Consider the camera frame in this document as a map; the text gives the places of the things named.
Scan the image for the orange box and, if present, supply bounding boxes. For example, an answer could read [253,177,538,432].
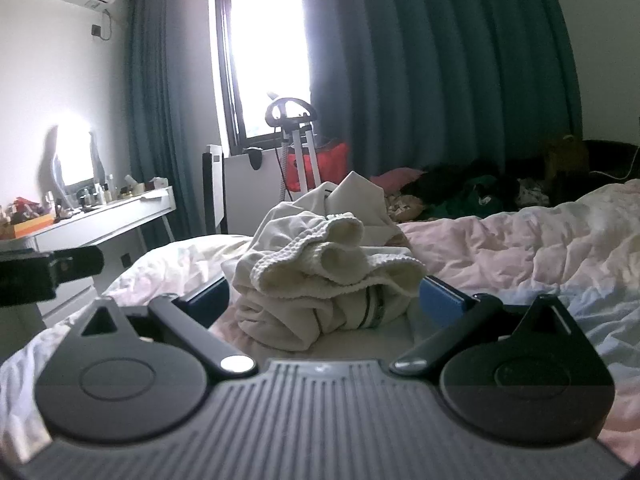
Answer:
[12,214,55,239]

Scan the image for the black headboard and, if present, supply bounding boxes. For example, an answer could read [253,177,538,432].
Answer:
[580,139,640,186]

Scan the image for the white board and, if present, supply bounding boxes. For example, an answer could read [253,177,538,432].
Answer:
[222,151,292,237]

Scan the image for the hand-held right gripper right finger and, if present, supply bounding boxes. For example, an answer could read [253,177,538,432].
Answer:
[389,275,572,377]

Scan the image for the pink pillow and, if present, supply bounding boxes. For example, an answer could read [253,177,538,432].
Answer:
[369,166,427,192]

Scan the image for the red bag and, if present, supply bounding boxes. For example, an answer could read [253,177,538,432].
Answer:
[286,141,351,195]

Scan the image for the pile of dark clothes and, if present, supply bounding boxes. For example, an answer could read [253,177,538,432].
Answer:
[397,157,553,222]

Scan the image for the white hooded top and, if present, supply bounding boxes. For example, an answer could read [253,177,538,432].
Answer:
[272,170,401,243]

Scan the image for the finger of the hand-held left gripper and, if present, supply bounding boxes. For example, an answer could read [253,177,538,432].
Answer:
[52,246,105,283]

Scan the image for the white dressing desk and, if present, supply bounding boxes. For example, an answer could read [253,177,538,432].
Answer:
[0,185,177,328]

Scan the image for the teal curtain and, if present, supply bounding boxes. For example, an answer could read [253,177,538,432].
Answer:
[125,0,227,253]
[295,0,585,183]

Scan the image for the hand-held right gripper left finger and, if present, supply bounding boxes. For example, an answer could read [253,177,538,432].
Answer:
[80,275,254,377]

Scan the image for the white garment steamer stand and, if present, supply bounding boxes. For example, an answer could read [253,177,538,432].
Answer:
[264,91,323,197]

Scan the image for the dark framed window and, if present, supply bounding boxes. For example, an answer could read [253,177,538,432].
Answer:
[214,0,316,157]

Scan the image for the white ribbed pants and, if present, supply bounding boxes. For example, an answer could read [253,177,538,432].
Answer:
[222,212,427,352]

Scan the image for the white cable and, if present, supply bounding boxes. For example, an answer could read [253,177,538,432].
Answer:
[589,167,635,182]

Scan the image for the white panel heater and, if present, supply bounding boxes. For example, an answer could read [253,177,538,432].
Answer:
[201,144,227,236]

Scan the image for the lit vanity mirror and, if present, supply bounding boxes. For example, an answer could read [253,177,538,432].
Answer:
[42,114,107,196]

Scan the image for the pink and white duvet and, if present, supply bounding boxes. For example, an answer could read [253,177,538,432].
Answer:
[0,180,640,466]

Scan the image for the wall socket with plug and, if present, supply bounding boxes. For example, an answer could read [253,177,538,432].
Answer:
[91,9,114,42]

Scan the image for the group of cosmetics bottles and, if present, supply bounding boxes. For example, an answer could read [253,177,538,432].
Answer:
[0,172,146,223]

